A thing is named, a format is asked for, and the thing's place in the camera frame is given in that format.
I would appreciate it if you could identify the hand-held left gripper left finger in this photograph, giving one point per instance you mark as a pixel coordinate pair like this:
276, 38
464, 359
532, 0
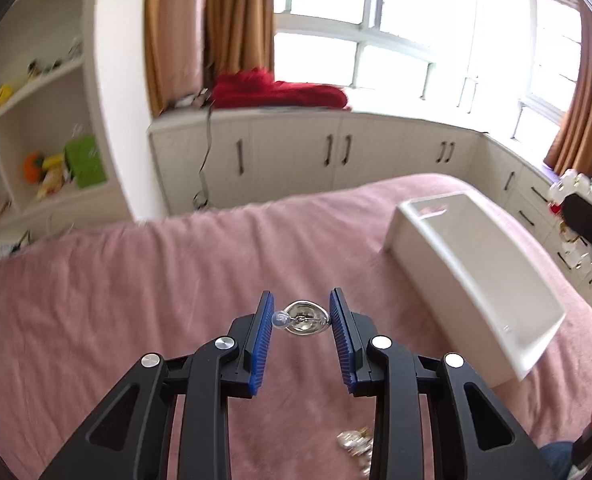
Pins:
262, 340

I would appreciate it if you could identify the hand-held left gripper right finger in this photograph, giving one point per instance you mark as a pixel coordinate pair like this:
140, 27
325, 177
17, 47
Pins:
342, 340

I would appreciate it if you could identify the white plastic box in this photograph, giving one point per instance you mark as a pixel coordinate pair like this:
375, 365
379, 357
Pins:
476, 280

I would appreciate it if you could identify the person's blue jeans leg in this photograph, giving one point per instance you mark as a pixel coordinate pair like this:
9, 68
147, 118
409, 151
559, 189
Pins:
558, 460

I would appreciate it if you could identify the crumpled silver wrapper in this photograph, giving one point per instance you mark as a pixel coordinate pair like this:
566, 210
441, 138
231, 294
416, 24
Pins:
353, 445

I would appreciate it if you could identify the pink bed blanket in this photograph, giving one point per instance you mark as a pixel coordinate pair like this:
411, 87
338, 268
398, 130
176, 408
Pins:
125, 285

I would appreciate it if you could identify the white window seat cabinet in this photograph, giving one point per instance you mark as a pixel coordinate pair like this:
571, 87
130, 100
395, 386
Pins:
286, 155

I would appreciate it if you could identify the black flat object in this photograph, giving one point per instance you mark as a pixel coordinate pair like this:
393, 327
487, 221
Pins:
588, 225

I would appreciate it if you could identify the red blanket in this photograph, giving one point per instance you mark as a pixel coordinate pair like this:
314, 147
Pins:
276, 92

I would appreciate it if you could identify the green box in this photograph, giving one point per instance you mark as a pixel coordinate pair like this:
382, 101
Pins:
85, 161

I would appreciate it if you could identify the orange plush toy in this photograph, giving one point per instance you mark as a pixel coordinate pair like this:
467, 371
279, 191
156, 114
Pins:
33, 167

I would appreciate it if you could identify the white bookshelf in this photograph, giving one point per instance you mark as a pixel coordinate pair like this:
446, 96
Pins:
110, 85

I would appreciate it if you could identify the white framed window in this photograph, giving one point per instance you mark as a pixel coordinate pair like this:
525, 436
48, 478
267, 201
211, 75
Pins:
376, 25

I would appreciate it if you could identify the brown curtain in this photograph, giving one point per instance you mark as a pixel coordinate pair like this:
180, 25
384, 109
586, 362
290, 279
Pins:
235, 15
581, 110

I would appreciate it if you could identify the small toys on shelf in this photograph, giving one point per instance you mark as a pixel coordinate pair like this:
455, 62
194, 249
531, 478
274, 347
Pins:
50, 62

